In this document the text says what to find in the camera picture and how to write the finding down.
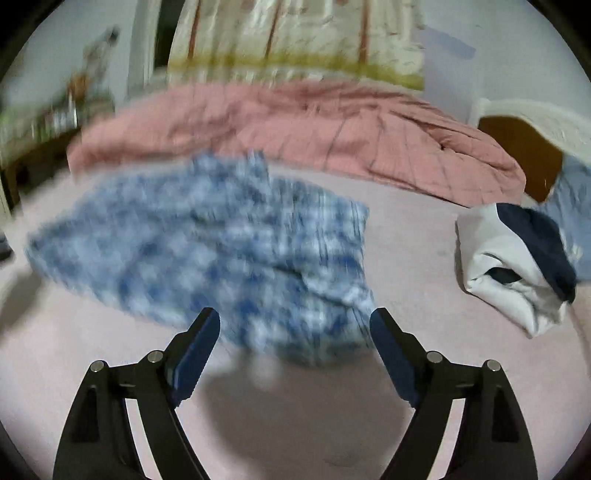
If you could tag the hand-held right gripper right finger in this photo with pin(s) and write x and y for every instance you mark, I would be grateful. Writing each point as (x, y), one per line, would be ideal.
(392, 350)

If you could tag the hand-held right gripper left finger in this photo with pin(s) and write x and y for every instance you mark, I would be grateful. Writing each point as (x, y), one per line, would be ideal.
(196, 350)

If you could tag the blue plaid shirt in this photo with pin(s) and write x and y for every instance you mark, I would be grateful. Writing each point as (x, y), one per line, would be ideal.
(207, 240)

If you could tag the pale pink bed sheet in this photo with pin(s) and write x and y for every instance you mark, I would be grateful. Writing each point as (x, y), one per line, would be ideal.
(415, 258)

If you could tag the white and navy garment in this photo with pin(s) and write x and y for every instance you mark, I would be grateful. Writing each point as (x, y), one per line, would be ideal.
(508, 277)

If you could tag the light blue denim garment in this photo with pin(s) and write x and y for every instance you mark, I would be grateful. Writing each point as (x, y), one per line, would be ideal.
(570, 203)

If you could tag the wooden bed headboard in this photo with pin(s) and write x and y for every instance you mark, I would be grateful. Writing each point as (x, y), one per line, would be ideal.
(517, 147)

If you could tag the pink quilted blanket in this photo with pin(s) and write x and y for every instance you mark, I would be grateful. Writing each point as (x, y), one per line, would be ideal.
(300, 124)

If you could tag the cluttered side table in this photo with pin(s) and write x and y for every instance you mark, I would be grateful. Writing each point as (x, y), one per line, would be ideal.
(60, 115)

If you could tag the cream patterned curtain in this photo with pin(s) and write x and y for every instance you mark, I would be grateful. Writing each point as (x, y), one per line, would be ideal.
(300, 32)

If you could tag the white window frame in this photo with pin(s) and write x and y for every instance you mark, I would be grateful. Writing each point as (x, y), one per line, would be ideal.
(143, 46)

